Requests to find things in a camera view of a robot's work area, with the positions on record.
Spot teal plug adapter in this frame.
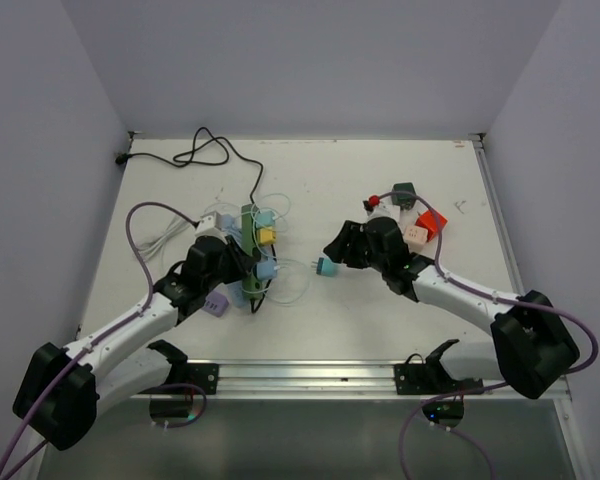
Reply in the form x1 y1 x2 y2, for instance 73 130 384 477
253 209 276 229

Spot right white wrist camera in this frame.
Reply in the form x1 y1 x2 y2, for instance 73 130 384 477
363 195 401 223

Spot blue plug adapter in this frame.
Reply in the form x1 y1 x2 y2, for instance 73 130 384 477
255 258 279 282

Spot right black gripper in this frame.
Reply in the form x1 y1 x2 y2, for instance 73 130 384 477
323 220 388 273

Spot green power strip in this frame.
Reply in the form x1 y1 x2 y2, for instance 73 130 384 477
240 204 263 305

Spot red cube plug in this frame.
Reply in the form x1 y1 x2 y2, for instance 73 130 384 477
415 209 447 242

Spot dark green cube plug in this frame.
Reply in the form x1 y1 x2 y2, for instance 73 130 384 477
391 182 417 211

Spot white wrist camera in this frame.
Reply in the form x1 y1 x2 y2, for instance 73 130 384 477
195 211 235 239
363 195 401 223

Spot white bundled cable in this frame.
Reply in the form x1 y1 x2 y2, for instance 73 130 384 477
132 214 196 263

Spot pink deer cube socket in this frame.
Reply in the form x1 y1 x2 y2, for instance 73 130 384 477
403 225 429 252

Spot green plug adapter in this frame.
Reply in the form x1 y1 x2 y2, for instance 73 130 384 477
312 256 338 278

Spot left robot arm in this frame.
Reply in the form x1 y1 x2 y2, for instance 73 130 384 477
13 235 261 450

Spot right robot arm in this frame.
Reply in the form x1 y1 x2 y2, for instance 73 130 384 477
324 217 580 399

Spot aluminium mounting rail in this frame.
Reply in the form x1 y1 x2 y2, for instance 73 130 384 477
43 358 571 401

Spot right black base bracket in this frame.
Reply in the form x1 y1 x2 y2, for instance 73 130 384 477
393 354 484 396

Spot left black base bracket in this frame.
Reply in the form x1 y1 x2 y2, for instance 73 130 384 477
144 362 220 395

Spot yellow plug adapter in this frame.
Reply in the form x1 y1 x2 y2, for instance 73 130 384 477
256 226 277 246

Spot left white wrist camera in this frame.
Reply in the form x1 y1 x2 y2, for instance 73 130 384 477
195 211 235 239

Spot black wall plug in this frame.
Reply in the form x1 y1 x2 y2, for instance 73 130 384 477
115 153 131 166

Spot black base bracket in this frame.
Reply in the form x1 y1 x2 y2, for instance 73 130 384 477
144 362 220 395
393 354 484 396

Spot blue power strip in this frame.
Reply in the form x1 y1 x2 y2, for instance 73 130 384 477
226 281 249 308

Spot purple power strip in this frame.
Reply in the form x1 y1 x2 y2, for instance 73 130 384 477
202 291 230 318

